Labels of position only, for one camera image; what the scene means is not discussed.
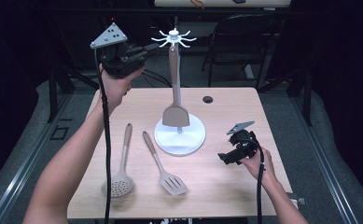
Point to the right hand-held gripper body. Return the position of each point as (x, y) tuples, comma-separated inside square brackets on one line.
[(244, 144)]

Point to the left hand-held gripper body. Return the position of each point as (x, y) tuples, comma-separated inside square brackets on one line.
[(117, 60)]

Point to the white utensil rack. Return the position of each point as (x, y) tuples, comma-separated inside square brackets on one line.
[(182, 141)]

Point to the beige slotted spatula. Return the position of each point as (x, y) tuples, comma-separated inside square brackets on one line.
[(171, 183)]

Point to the beige solid spatula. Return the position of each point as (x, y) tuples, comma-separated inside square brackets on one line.
[(176, 116)]

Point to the person's left hand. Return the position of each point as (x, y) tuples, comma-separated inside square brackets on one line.
[(115, 88)]

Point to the person's right hand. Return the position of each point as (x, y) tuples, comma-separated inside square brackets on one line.
[(268, 169)]

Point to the orange item on background table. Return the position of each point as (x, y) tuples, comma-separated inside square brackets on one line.
[(198, 3)]

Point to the black folding chair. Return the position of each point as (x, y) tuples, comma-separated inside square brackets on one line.
[(241, 37)]

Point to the beige perforated skimmer spoon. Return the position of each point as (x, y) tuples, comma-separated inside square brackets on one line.
[(123, 185)]

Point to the black metal stand frame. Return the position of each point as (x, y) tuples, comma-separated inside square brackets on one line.
[(53, 93), (306, 96)]

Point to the grey metal table bracket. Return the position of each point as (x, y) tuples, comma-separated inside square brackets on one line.
[(299, 200)]

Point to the aluminium floor rail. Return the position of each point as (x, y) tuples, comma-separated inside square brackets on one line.
[(17, 183), (328, 174)]

